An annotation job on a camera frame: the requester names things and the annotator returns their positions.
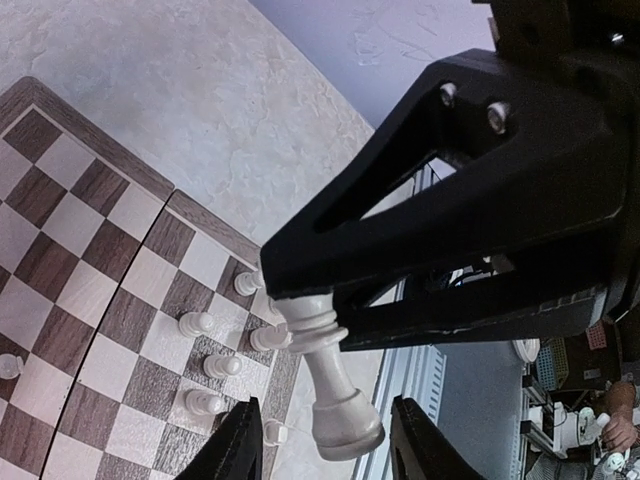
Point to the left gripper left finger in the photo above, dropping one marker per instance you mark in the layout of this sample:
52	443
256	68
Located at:
234	451

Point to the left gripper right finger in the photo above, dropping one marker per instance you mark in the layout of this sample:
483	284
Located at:
419	450

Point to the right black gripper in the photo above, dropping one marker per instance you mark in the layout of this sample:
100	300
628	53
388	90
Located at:
531	151

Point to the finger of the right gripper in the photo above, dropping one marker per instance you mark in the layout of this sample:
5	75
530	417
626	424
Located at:
558	287

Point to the white chess pawn row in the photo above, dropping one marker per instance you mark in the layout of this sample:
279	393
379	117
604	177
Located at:
222	366

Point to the white chess knight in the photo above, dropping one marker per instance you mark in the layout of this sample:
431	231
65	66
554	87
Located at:
270	338

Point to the wooden chess board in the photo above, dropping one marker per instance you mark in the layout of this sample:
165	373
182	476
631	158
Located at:
100	257

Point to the white chess piece edge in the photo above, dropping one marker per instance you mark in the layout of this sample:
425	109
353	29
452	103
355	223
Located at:
248	283

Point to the white chess king piece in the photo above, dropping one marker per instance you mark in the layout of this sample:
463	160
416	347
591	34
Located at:
201	403

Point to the white chess pawn standing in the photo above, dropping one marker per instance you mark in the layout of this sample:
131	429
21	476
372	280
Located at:
195	324

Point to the person hand in background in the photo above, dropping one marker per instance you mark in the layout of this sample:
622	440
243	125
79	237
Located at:
620	433

